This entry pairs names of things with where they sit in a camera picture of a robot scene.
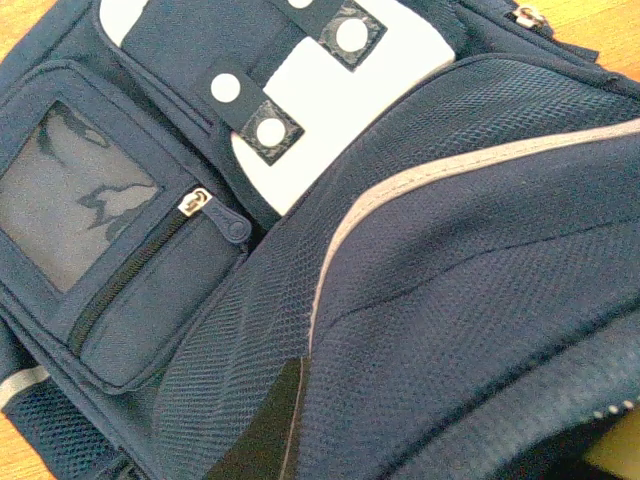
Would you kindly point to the navy blue backpack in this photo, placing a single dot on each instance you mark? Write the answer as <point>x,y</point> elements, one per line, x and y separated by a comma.
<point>436,202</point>

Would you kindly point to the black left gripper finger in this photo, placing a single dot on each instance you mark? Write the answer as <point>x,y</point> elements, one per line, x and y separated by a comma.
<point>269,448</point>

